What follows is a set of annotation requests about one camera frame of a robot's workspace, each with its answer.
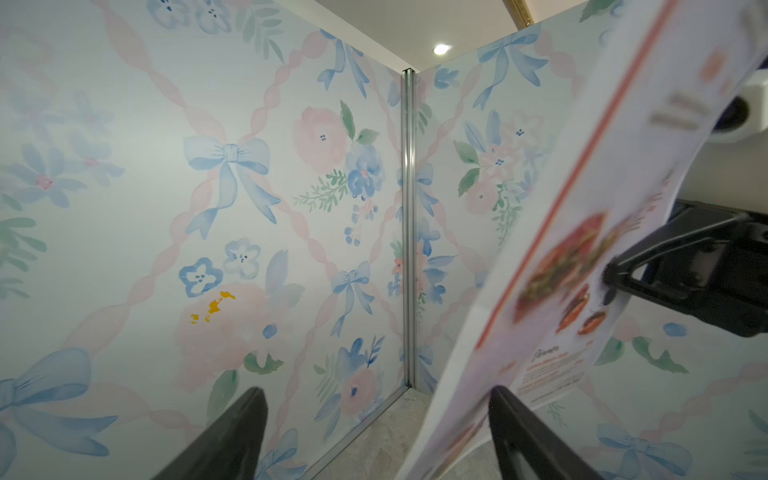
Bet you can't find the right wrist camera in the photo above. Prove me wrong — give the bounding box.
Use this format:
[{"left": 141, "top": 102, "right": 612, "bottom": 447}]
[{"left": 677, "top": 56, "right": 768, "bottom": 211}]

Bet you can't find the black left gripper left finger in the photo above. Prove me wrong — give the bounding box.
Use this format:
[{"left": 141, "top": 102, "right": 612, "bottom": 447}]
[{"left": 154, "top": 387, "right": 268, "bottom": 480}]

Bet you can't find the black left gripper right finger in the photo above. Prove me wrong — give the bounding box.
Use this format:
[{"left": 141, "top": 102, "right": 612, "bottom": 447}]
[{"left": 488, "top": 385, "right": 601, "bottom": 480}]

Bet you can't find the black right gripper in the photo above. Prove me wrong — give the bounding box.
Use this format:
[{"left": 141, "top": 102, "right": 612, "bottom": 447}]
[{"left": 602, "top": 202, "right": 767, "bottom": 338}]

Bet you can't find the aluminium frame post left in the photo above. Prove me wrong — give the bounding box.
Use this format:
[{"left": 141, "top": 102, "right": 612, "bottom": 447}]
[{"left": 401, "top": 68, "right": 417, "bottom": 388}]

